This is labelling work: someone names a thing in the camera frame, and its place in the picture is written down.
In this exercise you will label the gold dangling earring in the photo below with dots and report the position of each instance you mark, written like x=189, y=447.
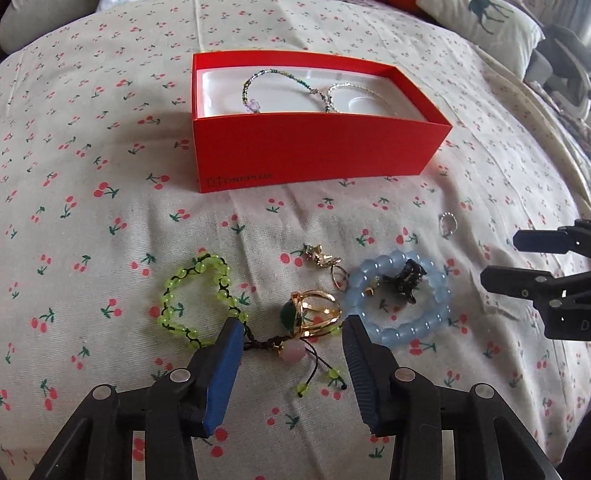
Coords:
x=319, y=256

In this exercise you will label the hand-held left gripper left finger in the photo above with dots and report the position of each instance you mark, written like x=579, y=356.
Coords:
x=226, y=364

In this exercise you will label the white plastic tray insert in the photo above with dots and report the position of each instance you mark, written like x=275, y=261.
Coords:
x=281, y=94

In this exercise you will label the white pillow with deer print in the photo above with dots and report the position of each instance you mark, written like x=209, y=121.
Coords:
x=485, y=27

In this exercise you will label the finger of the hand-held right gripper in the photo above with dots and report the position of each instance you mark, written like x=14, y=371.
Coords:
x=512, y=281
x=545, y=241

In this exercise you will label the grey chair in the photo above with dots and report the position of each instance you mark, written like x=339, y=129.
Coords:
x=561, y=60

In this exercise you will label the cherry print bed sheet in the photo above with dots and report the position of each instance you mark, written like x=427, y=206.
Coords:
x=92, y=230

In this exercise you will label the grey pillow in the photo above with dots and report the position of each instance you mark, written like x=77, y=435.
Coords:
x=41, y=23

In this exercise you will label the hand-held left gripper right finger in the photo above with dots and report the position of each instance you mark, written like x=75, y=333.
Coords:
x=362, y=369

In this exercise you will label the black hair claw clip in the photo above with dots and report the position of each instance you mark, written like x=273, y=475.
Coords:
x=406, y=281

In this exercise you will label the red cardboard box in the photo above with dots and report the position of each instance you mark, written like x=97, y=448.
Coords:
x=318, y=152

